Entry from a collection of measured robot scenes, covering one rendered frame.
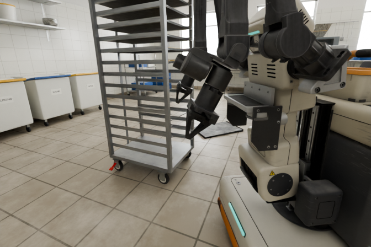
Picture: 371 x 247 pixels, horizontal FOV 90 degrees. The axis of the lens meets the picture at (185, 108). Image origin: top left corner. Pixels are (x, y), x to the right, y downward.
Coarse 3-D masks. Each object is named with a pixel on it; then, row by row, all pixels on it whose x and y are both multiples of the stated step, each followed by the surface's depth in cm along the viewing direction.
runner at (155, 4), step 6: (132, 6) 126; (138, 6) 124; (144, 6) 122; (150, 6) 121; (156, 6) 119; (96, 12) 140; (102, 12) 138; (108, 12) 136; (114, 12) 133; (120, 12) 132; (126, 12) 132
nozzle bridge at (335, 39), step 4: (332, 36) 199; (336, 36) 198; (320, 40) 210; (324, 40) 209; (328, 40) 207; (332, 40) 202; (336, 40) 198; (328, 44) 208; (332, 44) 201; (336, 44) 199
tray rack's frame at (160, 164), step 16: (96, 16) 141; (96, 32) 142; (96, 48) 145; (112, 144) 167; (128, 144) 188; (144, 144) 187; (176, 144) 186; (128, 160) 160; (144, 160) 157; (160, 160) 157; (176, 160) 156; (160, 176) 148
